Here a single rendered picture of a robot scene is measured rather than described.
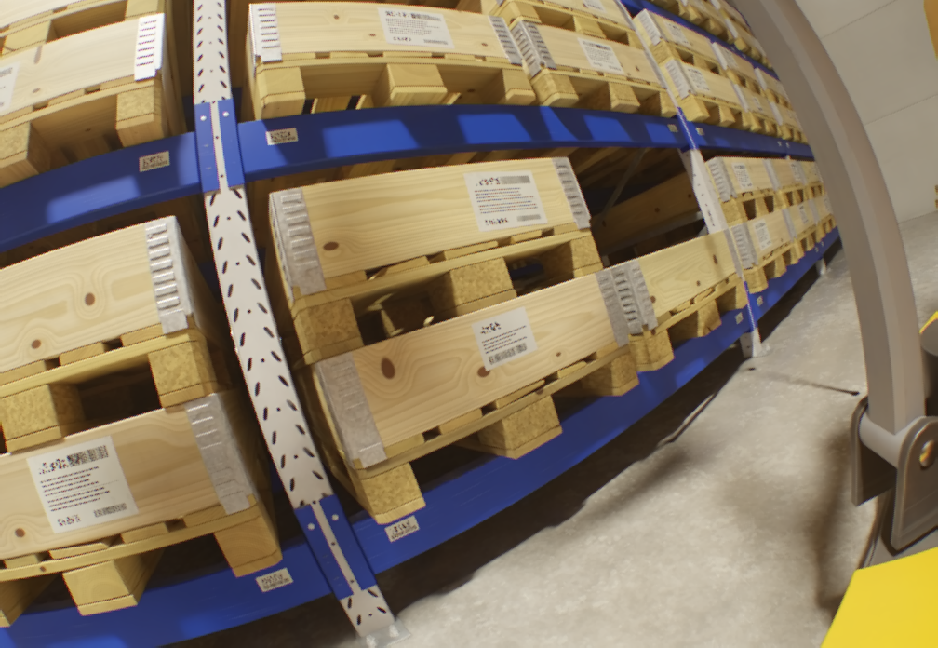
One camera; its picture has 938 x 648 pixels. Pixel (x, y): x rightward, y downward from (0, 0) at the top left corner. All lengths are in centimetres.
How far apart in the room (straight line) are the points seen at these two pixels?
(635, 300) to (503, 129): 63
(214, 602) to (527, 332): 91
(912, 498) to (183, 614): 111
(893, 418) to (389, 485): 77
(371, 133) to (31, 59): 93
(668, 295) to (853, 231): 109
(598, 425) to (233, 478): 92
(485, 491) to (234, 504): 55
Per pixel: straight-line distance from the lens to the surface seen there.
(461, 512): 100
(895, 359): 39
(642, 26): 250
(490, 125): 123
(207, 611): 100
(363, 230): 86
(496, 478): 102
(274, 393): 86
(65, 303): 89
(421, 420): 84
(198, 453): 81
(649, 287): 134
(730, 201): 217
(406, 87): 110
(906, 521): 45
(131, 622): 106
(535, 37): 154
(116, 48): 115
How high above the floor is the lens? 61
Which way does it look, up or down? 3 degrees up
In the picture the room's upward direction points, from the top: 18 degrees counter-clockwise
